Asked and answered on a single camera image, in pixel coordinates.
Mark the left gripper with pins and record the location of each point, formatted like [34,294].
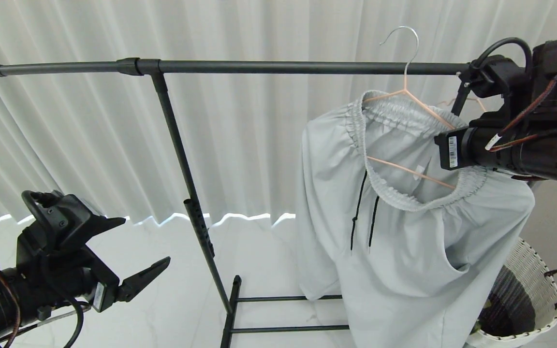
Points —
[41,285]

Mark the white curtain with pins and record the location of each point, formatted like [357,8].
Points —
[90,145]

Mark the pink clothes hanger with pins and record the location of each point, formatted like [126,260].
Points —
[428,110]
[474,99]

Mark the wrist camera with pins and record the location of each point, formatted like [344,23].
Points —
[498,75]
[65,212]

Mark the black clothes rack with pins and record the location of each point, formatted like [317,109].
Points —
[259,66]

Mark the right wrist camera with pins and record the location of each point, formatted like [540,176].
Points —
[498,75]

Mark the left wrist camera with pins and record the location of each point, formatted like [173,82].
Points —
[65,212]

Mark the white laundry basket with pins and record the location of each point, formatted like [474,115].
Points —
[530,261]

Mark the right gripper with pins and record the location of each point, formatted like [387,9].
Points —
[525,150]

